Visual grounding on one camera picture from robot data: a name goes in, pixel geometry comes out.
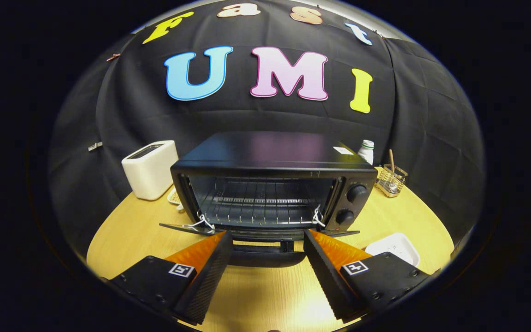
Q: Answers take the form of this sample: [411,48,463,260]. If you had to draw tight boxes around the black backdrop cloth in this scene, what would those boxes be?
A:
[48,0,486,259]

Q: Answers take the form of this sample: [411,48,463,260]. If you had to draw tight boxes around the white bread toaster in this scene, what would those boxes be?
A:
[121,140,179,201]

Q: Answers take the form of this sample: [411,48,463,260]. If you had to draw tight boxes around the black toaster oven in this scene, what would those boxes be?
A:
[159,131,378,268]

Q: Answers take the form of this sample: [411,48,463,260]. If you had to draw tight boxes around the wire mesh basket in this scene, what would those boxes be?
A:
[375,164,408,198]

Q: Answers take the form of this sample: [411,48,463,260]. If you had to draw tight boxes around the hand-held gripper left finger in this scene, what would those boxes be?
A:
[108,231,234,326]

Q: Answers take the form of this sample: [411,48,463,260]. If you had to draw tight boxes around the white square plate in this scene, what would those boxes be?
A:
[365,232,421,268]

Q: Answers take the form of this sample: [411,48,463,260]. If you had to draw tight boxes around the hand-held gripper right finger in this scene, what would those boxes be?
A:
[303,229,432,323]

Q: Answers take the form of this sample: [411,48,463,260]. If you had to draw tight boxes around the white bottle green label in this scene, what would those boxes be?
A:
[358,140,375,166]

